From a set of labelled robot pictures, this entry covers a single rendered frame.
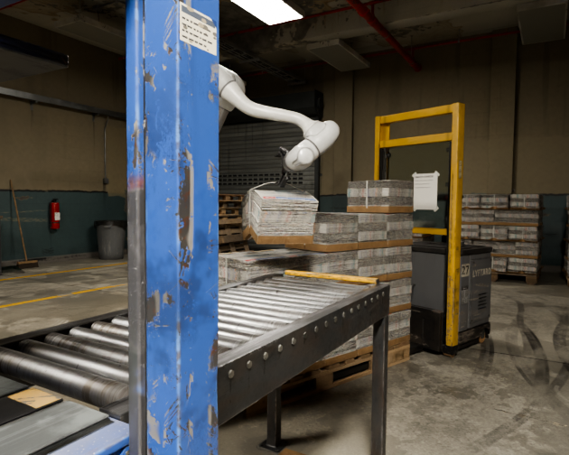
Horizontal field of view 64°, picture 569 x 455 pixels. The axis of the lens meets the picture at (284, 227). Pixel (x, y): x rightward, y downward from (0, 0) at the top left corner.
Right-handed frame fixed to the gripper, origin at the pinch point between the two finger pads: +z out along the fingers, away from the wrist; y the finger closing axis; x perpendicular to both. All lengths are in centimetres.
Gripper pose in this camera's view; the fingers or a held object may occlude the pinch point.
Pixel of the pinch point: (277, 169)
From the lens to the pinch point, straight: 237.4
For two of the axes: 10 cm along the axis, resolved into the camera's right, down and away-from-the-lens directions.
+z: -3.2, 0.3, 9.5
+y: -0.1, 10.0, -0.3
